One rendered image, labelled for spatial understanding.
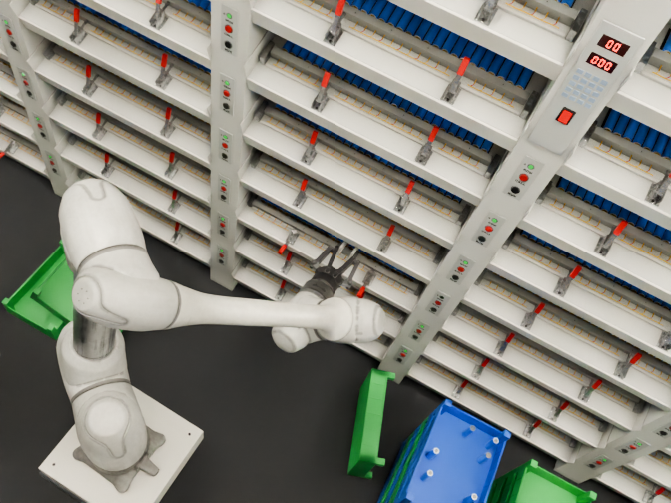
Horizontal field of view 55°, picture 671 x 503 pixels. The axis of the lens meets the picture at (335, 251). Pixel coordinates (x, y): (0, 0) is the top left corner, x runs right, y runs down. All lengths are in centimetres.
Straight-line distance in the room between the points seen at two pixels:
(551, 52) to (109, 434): 127
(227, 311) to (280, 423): 92
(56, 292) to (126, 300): 118
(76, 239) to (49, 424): 111
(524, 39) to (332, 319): 72
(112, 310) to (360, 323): 59
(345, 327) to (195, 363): 91
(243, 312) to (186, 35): 67
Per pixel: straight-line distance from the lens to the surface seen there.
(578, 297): 165
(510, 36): 120
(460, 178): 146
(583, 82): 120
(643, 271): 152
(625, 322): 169
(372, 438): 207
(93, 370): 174
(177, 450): 193
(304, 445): 223
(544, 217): 148
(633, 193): 135
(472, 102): 133
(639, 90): 122
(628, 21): 113
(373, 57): 135
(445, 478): 188
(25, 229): 263
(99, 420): 169
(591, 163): 134
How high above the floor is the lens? 215
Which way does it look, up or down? 57 degrees down
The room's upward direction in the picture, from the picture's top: 18 degrees clockwise
